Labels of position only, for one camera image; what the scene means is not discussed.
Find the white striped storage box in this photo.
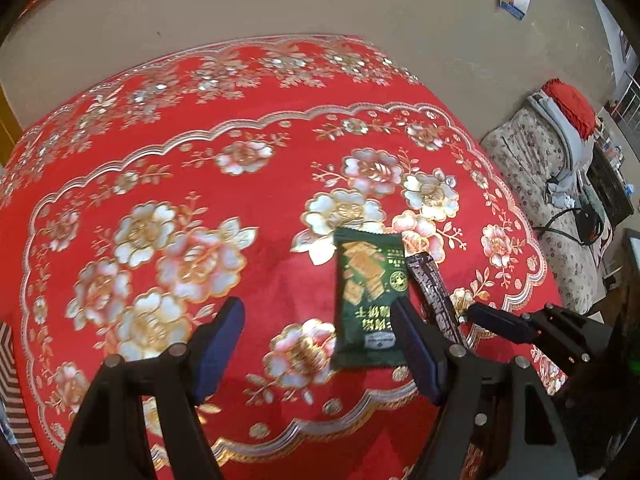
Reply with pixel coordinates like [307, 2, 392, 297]
[1, 323, 53, 479]

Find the floral fabric sofa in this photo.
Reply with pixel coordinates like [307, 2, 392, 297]
[480, 104, 613, 314]

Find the long dark brown snack bar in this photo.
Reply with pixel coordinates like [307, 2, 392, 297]
[405, 252, 469, 349]

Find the grey garment on sofa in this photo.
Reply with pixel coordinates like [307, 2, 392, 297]
[527, 90, 585, 209]

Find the red floral tablecloth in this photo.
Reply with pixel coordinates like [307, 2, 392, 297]
[1, 36, 559, 479]

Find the green cracker packet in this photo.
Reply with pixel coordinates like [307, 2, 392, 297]
[331, 228, 409, 370]

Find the red knitted cushion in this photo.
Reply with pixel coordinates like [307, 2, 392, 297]
[541, 78, 597, 140]

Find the black cable on sofa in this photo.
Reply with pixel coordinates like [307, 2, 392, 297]
[531, 206, 606, 247]

